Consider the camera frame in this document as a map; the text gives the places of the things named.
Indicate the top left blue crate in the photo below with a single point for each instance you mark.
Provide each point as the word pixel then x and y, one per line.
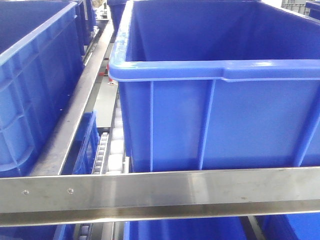
pixel 40 65

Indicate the middle shelf front blue crate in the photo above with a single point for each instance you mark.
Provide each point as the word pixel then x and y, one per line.
pixel 217 84

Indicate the left steel shelf rack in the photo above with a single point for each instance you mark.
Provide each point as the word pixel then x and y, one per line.
pixel 71 199

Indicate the roller conveyor track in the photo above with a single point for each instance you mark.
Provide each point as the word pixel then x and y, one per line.
pixel 111 156

